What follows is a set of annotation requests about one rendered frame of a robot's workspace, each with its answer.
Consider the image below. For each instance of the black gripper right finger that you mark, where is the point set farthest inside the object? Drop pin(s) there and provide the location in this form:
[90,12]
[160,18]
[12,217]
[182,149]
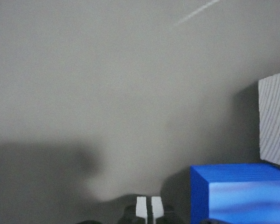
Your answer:
[157,216]

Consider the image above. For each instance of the blue wood-grain cube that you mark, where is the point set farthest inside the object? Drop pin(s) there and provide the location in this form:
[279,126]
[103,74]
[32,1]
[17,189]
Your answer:
[236,193]

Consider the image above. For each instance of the white cube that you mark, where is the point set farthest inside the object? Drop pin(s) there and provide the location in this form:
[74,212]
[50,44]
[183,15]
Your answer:
[269,113]

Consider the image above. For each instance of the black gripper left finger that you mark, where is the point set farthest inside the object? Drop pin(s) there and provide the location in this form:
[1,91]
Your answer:
[132,214]

